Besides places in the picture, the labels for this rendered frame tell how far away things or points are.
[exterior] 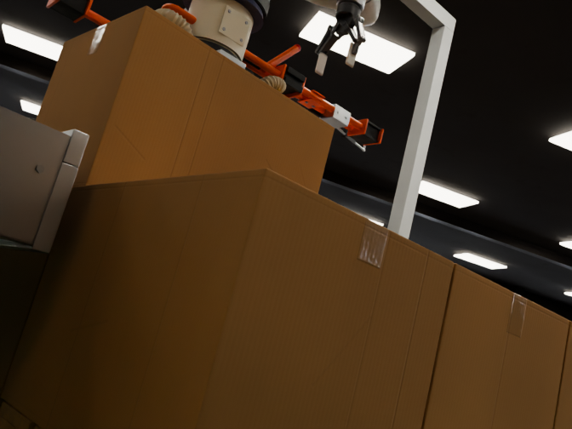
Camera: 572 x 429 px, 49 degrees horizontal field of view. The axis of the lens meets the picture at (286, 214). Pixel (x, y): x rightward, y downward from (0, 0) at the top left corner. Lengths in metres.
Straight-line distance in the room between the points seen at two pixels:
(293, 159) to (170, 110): 0.36
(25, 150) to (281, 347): 0.54
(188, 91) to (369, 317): 0.72
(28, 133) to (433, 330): 0.70
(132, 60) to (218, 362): 0.77
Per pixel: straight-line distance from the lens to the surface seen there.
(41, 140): 1.09
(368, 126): 2.00
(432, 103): 5.02
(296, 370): 0.79
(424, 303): 0.96
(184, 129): 1.37
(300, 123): 1.59
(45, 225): 1.09
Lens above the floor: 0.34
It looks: 12 degrees up
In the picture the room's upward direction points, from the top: 15 degrees clockwise
